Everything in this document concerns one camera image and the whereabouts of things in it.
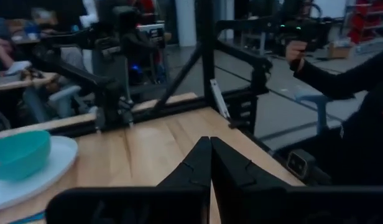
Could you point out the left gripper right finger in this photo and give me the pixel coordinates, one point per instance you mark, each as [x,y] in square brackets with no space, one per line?
[238,180]

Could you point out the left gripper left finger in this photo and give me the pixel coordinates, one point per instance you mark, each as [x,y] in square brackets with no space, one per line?
[185,180]

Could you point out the teal bowl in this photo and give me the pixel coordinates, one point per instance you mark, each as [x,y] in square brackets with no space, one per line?
[20,152]

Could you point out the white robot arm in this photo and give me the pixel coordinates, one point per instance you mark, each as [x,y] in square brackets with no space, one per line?
[89,15]

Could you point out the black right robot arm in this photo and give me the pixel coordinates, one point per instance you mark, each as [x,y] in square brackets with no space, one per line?
[110,99]

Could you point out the white round plate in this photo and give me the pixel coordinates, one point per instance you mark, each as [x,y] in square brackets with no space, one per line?
[54,168]

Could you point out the person's hand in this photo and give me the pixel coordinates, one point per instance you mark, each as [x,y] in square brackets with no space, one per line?
[294,51]

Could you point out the cardboard box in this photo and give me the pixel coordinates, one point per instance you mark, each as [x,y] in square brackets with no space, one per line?
[337,51]

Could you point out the wooden desk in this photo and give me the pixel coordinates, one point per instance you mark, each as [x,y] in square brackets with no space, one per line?
[23,83]

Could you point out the small black camera box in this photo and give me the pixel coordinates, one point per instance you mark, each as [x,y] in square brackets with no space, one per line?
[298,163]

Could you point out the white bar bracket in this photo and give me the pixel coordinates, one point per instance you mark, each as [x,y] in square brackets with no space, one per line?
[221,102]

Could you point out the black aluminium table frame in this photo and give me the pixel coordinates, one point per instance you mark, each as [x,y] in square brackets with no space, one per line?
[207,62]

